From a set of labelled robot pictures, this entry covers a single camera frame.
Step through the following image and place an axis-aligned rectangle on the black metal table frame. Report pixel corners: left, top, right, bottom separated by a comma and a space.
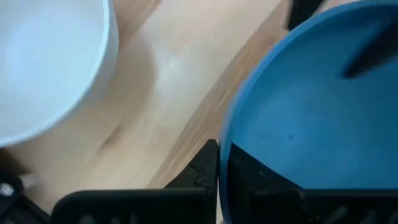
285, 0, 326, 31

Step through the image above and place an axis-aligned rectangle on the large white bowl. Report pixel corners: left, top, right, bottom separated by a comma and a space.
0, 0, 121, 149

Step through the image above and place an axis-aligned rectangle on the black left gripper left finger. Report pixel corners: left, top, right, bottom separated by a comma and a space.
51, 139, 219, 224

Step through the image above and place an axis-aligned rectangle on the large blue bowl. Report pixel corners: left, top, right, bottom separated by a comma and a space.
218, 0, 398, 224

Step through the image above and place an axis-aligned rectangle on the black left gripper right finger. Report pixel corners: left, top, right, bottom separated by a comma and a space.
226, 142, 398, 224

